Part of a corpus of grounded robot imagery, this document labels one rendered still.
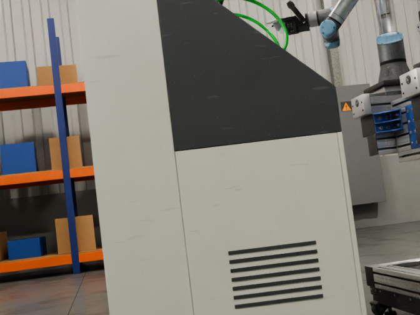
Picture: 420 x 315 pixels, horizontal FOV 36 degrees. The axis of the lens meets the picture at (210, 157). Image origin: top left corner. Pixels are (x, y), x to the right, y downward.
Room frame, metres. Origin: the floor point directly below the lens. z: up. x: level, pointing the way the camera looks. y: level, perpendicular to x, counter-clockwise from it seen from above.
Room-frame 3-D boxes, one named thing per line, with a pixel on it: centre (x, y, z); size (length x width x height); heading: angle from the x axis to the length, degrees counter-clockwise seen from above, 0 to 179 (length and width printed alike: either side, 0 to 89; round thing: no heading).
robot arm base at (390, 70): (2.86, -0.87, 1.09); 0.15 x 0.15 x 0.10
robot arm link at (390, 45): (2.87, -0.88, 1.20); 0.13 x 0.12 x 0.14; 164
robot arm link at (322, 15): (3.06, -0.66, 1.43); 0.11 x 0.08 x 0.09; 74
